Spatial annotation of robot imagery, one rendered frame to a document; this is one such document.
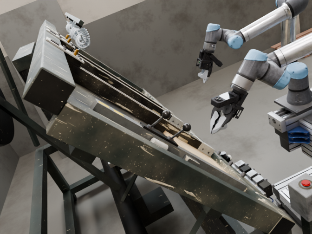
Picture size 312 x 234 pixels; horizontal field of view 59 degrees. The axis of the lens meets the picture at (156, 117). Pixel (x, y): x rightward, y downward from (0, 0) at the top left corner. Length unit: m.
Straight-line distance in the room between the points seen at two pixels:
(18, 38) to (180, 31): 2.49
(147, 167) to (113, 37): 3.85
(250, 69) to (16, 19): 3.79
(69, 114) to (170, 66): 4.23
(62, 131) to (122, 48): 3.95
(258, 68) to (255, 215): 0.64
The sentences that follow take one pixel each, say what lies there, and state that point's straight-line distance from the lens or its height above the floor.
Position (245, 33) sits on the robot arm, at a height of 1.57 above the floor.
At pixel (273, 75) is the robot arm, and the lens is 1.15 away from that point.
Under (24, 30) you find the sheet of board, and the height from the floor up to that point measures 1.85.
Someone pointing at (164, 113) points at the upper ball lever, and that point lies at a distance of 1.11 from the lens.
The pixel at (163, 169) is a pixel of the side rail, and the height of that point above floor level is 1.47.
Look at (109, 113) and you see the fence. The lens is 1.09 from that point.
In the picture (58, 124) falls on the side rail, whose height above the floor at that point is 1.78.
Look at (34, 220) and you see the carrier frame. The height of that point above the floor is 0.79.
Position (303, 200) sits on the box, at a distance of 1.55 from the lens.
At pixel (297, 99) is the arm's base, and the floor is 1.08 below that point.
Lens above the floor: 2.07
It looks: 28 degrees down
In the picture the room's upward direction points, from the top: 21 degrees counter-clockwise
